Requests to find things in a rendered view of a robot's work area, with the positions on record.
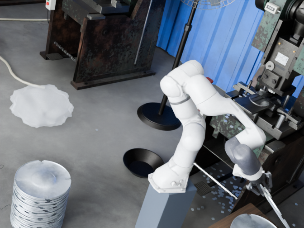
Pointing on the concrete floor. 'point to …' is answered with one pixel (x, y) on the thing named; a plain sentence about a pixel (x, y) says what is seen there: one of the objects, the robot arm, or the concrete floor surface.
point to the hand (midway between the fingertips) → (266, 193)
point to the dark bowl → (142, 162)
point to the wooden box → (224, 223)
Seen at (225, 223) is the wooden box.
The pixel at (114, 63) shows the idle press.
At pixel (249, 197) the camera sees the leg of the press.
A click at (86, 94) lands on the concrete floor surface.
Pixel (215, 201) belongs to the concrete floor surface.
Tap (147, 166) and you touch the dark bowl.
